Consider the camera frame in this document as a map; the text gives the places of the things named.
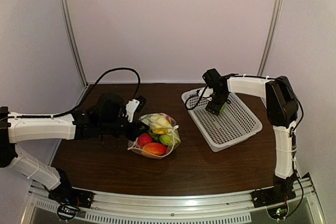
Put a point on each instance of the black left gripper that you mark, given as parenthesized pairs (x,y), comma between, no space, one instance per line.
(134,130)

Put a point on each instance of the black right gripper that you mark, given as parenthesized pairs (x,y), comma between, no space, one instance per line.
(214,105)

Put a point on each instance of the red fake apple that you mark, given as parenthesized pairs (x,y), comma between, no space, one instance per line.
(144,139)

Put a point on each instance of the green fake apple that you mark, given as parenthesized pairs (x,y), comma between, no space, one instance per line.
(222,107)

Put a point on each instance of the yellow fake lemon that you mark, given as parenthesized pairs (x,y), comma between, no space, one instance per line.
(159,124)

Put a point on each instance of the red orange fake mango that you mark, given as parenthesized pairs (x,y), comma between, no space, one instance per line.
(155,148)

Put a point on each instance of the clear zip top bag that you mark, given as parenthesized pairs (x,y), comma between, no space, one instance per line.
(132,146)

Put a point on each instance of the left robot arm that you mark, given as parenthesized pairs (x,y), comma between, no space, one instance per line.
(17,128)

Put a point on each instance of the green fake grapes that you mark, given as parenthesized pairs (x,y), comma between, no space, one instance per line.
(155,137)

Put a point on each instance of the white perforated plastic basket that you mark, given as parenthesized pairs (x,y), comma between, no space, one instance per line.
(235,124)

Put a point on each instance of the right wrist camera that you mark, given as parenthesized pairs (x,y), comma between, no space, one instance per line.
(210,77)

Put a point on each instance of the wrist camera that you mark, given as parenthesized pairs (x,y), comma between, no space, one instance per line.
(210,77)
(134,106)

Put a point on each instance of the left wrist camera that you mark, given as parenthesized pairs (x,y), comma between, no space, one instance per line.
(134,106)

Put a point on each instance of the front aluminium rail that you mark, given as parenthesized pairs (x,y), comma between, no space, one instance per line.
(221,208)

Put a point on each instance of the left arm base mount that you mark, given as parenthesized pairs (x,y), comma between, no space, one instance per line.
(70,201)

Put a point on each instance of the right aluminium frame post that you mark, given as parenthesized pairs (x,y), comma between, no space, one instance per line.
(276,11)

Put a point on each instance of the aluminium frame post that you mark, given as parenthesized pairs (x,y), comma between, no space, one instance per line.
(276,11)
(72,42)

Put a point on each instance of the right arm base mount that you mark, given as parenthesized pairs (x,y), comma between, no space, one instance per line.
(275,201)

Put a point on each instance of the left aluminium frame post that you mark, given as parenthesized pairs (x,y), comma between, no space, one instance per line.
(72,42)

